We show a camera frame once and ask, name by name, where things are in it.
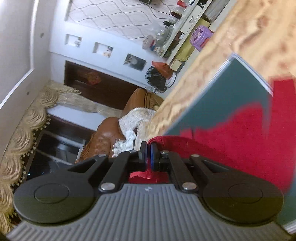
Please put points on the dark green mat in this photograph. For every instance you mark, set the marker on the dark green mat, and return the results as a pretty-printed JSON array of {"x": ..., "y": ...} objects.
[{"x": 231, "y": 92}]

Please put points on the red garment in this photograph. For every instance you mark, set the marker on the red garment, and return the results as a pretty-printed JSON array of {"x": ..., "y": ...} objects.
[{"x": 231, "y": 139}]

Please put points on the orange bag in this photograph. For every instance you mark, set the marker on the orange bag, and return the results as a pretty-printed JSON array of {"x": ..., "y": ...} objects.
[{"x": 164, "y": 69}]

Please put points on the red container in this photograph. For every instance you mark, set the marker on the red container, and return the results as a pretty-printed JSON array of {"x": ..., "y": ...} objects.
[{"x": 181, "y": 3}]

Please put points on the purple plastic stool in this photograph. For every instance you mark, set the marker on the purple plastic stool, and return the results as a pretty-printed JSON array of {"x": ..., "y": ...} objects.
[{"x": 200, "y": 36}]

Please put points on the white cabinet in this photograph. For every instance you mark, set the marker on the white cabinet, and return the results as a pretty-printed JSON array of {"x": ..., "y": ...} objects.
[{"x": 185, "y": 25}]

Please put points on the grey wall picture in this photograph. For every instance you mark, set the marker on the grey wall picture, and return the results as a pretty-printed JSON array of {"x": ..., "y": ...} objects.
[{"x": 135, "y": 62}]

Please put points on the yellow cardboard box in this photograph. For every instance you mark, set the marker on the yellow cardboard box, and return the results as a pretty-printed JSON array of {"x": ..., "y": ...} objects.
[{"x": 187, "y": 49}]

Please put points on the brown leather sofa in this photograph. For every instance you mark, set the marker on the brown leather sofa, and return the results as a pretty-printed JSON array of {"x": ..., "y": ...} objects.
[{"x": 104, "y": 136}]

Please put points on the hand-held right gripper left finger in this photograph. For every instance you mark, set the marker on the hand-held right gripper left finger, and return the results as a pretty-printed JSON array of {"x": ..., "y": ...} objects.
[{"x": 143, "y": 156}]

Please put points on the dark wooden door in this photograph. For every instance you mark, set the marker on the dark wooden door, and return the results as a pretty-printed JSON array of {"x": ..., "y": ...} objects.
[{"x": 104, "y": 92}]

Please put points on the dark glass window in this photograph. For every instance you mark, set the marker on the dark glass window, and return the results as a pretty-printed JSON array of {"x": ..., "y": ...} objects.
[{"x": 57, "y": 143}]

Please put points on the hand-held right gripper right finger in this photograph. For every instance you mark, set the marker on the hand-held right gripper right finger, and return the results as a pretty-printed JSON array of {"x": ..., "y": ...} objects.
[{"x": 152, "y": 158}]

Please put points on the white lace sofa cover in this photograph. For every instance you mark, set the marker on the white lace sofa cover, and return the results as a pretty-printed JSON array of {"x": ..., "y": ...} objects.
[{"x": 134, "y": 118}]

